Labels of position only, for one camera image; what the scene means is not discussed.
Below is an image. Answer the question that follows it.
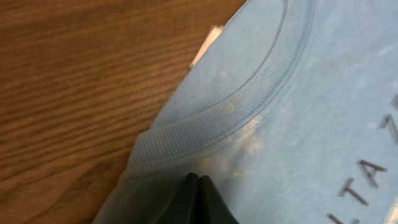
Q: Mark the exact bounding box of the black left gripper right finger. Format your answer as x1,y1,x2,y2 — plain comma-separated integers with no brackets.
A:
198,175,239,224

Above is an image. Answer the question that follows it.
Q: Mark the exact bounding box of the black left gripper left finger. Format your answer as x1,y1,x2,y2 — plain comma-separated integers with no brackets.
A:
156,173,199,224

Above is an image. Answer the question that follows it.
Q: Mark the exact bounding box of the light blue printed t-shirt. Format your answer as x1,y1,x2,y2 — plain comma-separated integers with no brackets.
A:
95,0,397,223

